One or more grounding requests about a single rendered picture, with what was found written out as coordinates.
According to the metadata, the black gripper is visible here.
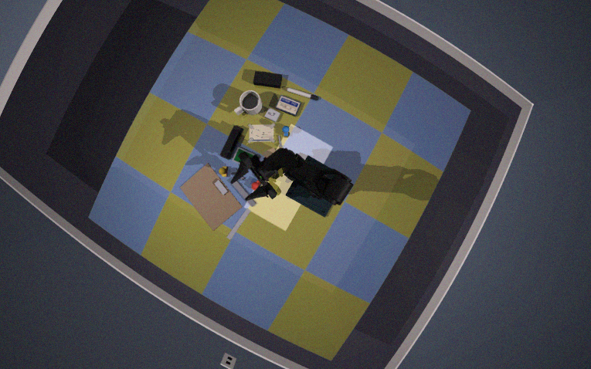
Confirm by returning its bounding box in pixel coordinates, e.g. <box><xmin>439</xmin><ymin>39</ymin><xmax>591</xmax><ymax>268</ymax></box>
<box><xmin>230</xmin><ymin>152</ymin><xmax>280</xmax><ymax>201</ymax></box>

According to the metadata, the brown clipboard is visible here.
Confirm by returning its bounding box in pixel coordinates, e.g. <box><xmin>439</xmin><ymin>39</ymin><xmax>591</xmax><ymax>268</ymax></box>
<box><xmin>180</xmin><ymin>163</ymin><xmax>242</xmax><ymax>231</ymax></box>

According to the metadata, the white paper card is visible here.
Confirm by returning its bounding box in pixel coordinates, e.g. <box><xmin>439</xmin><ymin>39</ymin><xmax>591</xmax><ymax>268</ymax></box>
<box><xmin>247</xmin><ymin>123</ymin><xmax>275</xmax><ymax>143</ymax></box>

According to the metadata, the dark grey mug with white handle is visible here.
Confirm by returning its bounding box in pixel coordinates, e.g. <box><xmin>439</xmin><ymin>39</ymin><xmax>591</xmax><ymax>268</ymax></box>
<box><xmin>234</xmin><ymin>90</ymin><xmax>262</xmax><ymax>116</ymax></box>

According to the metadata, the beige cardboard box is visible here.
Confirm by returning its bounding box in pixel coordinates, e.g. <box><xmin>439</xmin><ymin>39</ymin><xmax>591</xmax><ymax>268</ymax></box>
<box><xmin>262</xmin><ymin>147</ymin><xmax>276</xmax><ymax>157</ymax></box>

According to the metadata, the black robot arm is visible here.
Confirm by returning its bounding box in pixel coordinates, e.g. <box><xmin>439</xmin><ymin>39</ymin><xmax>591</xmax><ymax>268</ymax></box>
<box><xmin>270</xmin><ymin>147</ymin><xmax>353</xmax><ymax>206</ymax></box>

